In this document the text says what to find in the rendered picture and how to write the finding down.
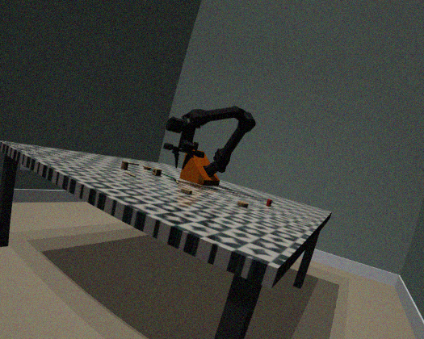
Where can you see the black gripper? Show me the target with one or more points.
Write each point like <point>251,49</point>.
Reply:
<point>177,149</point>

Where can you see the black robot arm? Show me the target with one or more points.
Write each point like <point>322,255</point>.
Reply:
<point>199,117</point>

